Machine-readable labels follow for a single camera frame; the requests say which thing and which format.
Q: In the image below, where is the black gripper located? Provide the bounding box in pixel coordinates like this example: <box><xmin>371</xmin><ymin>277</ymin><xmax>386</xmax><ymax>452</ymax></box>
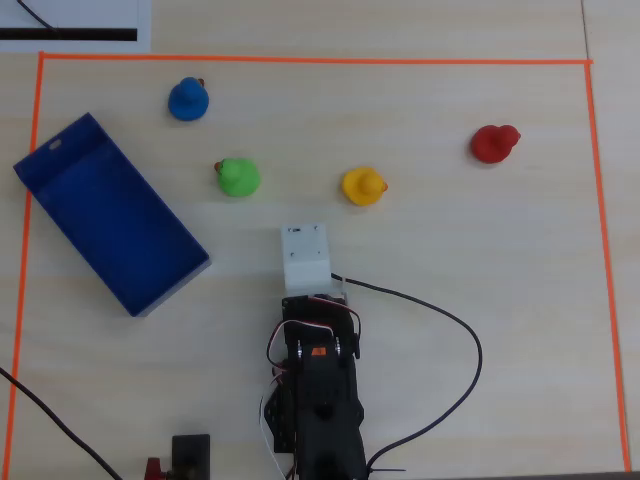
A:
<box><xmin>281</xmin><ymin>293</ymin><xmax>351</xmax><ymax>326</ymax></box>

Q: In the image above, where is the red rubber duck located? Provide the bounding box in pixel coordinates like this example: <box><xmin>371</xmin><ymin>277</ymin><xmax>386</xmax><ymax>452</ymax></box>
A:
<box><xmin>469</xmin><ymin>123</ymin><xmax>522</xmax><ymax>165</ymax></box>

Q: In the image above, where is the yellow rubber duck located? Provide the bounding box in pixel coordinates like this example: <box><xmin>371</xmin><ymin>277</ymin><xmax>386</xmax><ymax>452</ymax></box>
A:
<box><xmin>341</xmin><ymin>166</ymin><xmax>390</xmax><ymax>207</ymax></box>

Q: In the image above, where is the green rubber duck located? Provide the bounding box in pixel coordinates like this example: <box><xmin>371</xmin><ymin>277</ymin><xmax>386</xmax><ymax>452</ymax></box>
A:
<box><xmin>213</xmin><ymin>157</ymin><xmax>262</xmax><ymax>198</ymax></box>

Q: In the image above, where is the blue plastic box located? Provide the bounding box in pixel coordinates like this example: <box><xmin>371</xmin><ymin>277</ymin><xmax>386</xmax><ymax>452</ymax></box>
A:
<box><xmin>12</xmin><ymin>111</ymin><xmax>212</xmax><ymax>318</ymax></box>

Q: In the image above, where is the blue rubber duck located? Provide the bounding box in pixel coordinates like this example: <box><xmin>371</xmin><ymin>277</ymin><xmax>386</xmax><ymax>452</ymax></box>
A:
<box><xmin>167</xmin><ymin>76</ymin><xmax>210</xmax><ymax>122</ymax></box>

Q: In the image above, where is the orange tape strip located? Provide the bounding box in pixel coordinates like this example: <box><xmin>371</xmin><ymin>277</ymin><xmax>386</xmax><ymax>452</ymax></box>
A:
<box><xmin>583</xmin><ymin>59</ymin><xmax>632</xmax><ymax>474</ymax></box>
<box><xmin>38</xmin><ymin>51</ymin><xmax>594</xmax><ymax>66</ymax></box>
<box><xmin>2</xmin><ymin>52</ymin><xmax>46</xmax><ymax>480</ymax></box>

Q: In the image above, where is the white paper with black bar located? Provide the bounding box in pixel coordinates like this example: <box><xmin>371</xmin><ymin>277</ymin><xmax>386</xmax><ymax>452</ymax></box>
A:
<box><xmin>0</xmin><ymin>0</ymin><xmax>152</xmax><ymax>53</ymax></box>

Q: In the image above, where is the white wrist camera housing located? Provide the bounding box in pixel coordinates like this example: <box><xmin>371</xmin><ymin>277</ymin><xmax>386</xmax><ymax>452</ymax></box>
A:
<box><xmin>280</xmin><ymin>222</ymin><xmax>335</xmax><ymax>292</ymax></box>

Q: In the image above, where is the black camera cable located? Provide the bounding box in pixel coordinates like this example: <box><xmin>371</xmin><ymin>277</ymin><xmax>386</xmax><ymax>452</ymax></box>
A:
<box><xmin>330</xmin><ymin>272</ymin><xmax>484</xmax><ymax>480</ymax></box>

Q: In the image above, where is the black camera stand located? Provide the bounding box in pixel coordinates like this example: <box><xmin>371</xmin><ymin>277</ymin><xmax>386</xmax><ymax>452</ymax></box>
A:
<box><xmin>171</xmin><ymin>433</ymin><xmax>211</xmax><ymax>480</ymax></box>

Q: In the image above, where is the long black cable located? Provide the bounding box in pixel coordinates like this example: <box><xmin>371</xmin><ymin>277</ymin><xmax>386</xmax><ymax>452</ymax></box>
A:
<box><xmin>0</xmin><ymin>367</ymin><xmax>124</xmax><ymax>480</ymax></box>

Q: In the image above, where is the thin black cable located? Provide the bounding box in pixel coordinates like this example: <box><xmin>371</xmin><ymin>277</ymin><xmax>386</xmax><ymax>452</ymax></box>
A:
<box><xmin>17</xmin><ymin>0</ymin><xmax>61</xmax><ymax>36</ymax></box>

